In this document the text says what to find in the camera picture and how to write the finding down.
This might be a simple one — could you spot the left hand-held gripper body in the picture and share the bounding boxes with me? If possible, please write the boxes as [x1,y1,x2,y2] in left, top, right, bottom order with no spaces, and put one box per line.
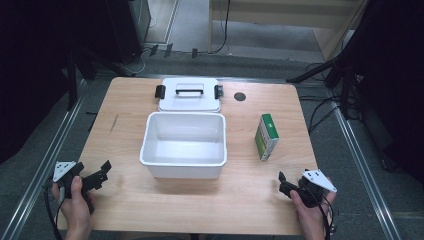
[50,161,86,200]

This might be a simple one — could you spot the white lid with black handle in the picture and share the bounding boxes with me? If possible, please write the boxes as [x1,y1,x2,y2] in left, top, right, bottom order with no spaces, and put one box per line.
[154,77,224,113]

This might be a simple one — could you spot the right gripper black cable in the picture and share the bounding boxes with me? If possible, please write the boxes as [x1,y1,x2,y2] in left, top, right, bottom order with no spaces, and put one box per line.
[308,186,338,240]

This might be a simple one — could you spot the person's left hand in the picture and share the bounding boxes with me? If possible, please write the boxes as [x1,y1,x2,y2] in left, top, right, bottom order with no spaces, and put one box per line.
[51,175,96,231]

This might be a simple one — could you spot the black floor cables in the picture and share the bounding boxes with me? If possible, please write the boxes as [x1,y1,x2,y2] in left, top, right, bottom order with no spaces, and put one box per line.
[298,61,364,136]

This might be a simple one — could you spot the black hanging cable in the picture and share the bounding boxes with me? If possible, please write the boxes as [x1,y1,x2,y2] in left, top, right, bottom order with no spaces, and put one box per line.
[209,0,232,55]

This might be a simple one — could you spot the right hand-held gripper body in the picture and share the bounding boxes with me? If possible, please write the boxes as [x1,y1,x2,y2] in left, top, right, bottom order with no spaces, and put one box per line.
[297,168,338,209]

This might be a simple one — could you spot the person's right hand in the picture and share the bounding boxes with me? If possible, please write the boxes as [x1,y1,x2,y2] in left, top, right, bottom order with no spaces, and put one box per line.
[289,189,336,233]

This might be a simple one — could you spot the white plastic storage box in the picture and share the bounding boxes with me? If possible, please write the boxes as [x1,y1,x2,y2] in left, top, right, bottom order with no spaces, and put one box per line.
[139,111,228,180]

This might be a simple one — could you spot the black metal stand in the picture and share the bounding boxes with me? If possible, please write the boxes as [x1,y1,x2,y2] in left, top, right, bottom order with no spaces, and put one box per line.
[61,44,136,112]

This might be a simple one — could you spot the black curtain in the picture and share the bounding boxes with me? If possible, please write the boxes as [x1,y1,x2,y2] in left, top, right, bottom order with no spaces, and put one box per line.
[333,0,424,184]
[0,0,116,166]

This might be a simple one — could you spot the black equipment cabinet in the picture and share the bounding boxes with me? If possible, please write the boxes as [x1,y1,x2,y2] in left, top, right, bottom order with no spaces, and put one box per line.
[105,0,152,66]

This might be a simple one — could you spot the metal floor rail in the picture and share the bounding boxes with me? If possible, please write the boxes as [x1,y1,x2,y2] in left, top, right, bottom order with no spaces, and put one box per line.
[0,78,89,240]
[328,88,404,240]

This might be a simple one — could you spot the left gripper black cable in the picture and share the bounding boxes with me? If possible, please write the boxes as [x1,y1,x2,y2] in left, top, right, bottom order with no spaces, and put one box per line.
[42,181,66,240]

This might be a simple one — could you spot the light wooden cabinet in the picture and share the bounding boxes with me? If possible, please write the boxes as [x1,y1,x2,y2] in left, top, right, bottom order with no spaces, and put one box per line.
[207,0,369,63]

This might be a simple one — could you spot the green and white carton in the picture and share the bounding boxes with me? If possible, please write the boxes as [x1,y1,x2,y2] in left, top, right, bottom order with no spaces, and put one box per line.
[254,113,280,162]

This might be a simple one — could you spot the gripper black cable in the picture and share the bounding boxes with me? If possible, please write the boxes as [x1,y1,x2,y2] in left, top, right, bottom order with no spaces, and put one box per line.
[42,181,66,240]
[308,186,338,240]

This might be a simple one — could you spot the black tripod stand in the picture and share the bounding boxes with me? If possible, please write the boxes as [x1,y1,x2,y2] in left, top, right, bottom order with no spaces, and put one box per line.
[285,49,359,119]

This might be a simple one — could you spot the white floor cable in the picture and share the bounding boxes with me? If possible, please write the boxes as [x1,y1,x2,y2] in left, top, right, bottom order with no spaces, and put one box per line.
[124,48,149,76]

